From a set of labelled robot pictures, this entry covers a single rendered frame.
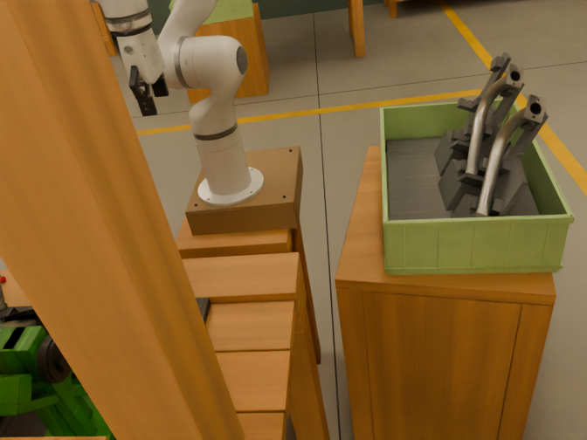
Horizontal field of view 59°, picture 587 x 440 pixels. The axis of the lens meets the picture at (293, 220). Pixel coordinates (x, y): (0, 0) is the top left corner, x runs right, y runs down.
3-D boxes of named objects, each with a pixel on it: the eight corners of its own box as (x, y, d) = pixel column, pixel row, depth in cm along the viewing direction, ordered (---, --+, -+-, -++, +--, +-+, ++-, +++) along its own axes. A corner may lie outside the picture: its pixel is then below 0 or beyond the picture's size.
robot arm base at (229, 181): (201, 175, 156) (183, 119, 145) (264, 164, 155) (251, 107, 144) (195, 211, 140) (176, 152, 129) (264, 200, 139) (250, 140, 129)
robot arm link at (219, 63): (203, 118, 143) (178, 31, 129) (266, 117, 137) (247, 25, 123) (185, 140, 134) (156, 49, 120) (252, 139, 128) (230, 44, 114)
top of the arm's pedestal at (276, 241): (199, 195, 170) (196, 184, 167) (296, 187, 166) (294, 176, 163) (176, 260, 145) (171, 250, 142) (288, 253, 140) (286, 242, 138)
